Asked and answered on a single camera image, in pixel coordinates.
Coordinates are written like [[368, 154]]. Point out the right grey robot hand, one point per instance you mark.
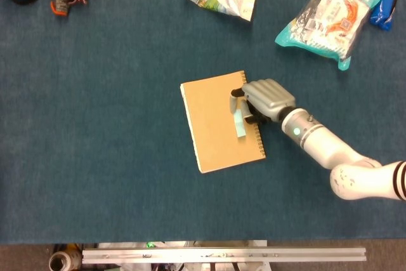
[[269, 96]]

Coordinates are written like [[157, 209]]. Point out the light teal eraser block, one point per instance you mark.
[[241, 130]]

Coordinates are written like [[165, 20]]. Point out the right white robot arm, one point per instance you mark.
[[326, 147]]

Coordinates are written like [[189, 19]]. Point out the teal clear snack package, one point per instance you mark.
[[330, 23]]

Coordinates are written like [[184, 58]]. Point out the kraft spiral notebook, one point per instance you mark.
[[212, 125]]

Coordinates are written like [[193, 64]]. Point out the blue snack packet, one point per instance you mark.
[[383, 7]]

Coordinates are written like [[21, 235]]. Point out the blue table cloth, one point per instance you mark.
[[95, 125]]

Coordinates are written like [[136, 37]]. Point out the brown tape roll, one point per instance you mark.
[[58, 261]]

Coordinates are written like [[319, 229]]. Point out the aluminium profile rail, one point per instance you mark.
[[222, 255]]

